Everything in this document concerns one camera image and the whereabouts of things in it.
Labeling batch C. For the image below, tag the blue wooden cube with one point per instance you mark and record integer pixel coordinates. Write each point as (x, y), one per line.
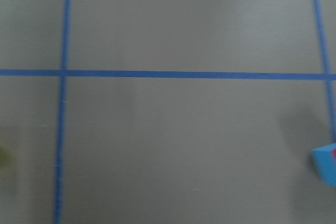
(324, 163)

